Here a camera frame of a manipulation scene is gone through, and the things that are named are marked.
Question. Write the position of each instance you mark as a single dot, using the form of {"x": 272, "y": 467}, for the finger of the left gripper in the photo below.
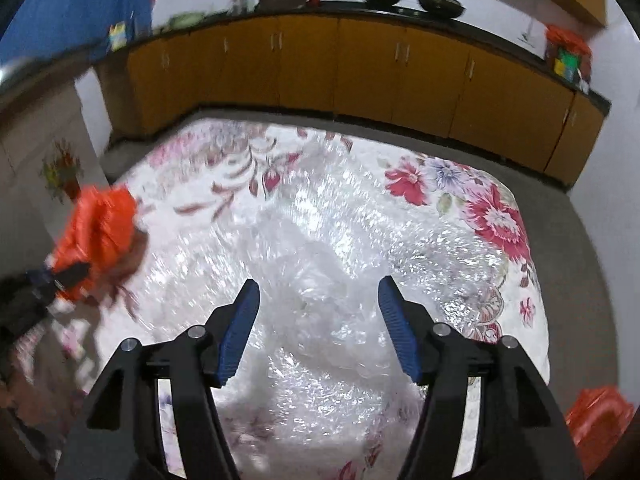
{"x": 71, "y": 276}
{"x": 41, "y": 278}

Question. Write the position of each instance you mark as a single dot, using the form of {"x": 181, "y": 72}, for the blue hanging cloth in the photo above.
{"x": 48, "y": 28}

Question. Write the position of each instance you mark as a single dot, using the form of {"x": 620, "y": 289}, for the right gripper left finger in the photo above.
{"x": 117, "y": 434}

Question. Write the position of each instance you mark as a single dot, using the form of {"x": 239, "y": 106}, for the glass jars on counter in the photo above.
{"x": 238, "y": 7}

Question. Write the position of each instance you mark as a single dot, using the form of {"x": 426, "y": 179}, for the clear bubble wrap sheet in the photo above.
{"x": 319, "y": 380}

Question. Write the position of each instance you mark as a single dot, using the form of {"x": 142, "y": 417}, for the red plastic bag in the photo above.
{"x": 100, "y": 231}

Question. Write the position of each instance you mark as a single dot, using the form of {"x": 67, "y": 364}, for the floral tablecloth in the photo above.
{"x": 214, "y": 168}

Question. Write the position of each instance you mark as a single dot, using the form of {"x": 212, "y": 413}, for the red bag with groceries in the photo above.
{"x": 568, "y": 55}

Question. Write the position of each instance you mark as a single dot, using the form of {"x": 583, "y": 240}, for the lower wooden kitchen cabinets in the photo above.
{"x": 442, "y": 81}

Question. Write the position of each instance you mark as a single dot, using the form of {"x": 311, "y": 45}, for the red mesh trash basket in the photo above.
{"x": 597, "y": 420}

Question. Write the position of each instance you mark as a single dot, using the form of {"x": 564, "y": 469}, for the black wok with lid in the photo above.
{"x": 442, "y": 9}

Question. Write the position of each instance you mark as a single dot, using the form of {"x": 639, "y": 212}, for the green pot on counter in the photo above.
{"x": 185, "y": 20}

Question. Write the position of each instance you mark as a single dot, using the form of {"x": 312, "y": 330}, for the white cabinet with flower decal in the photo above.
{"x": 47, "y": 157}

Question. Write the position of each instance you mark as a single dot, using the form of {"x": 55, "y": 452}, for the yellow detergent bottle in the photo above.
{"x": 117, "y": 36}

